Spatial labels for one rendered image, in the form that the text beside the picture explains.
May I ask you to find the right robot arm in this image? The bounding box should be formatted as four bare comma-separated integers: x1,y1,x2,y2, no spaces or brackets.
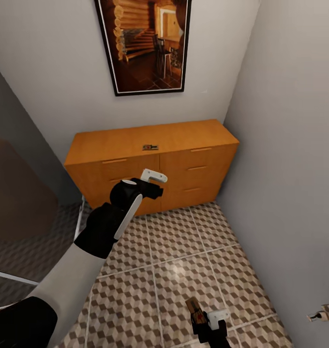
191,308,231,348

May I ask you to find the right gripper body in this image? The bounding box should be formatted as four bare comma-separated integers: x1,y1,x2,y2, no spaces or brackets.
197,320,229,348

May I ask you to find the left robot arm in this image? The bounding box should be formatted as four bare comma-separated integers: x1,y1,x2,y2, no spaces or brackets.
0,168,167,348

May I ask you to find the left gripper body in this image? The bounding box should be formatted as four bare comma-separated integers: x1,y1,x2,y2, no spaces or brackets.
132,178,160,199

